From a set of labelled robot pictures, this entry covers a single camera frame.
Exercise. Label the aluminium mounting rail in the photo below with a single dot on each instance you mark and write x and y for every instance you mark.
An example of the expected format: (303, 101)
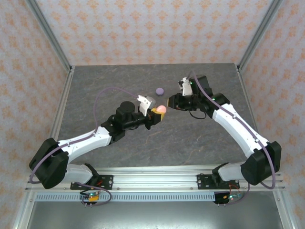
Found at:
(155, 179)

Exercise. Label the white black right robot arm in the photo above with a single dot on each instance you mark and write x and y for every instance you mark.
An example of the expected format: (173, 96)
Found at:
(259, 167)

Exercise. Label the purple earbud charging case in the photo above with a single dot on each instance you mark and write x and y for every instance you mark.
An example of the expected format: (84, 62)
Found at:
(159, 91)

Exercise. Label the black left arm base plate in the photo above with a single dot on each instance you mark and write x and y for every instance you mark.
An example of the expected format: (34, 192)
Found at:
(107, 182)

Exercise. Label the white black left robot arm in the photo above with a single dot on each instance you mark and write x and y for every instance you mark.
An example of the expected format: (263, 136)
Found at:
(50, 164)

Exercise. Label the aluminium table side rail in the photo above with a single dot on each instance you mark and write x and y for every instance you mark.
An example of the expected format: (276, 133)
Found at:
(60, 112)
(250, 100)

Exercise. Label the grey metal shelf panel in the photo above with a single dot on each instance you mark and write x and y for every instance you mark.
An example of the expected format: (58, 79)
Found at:
(155, 215)

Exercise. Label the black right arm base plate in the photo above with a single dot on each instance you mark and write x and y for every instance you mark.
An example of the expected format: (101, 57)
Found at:
(205, 182)

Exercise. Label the aluminium frame post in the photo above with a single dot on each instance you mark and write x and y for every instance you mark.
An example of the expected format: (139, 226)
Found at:
(50, 35)
(259, 35)

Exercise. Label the pink earbud charging case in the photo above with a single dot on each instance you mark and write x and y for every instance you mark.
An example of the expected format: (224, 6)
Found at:
(161, 109)

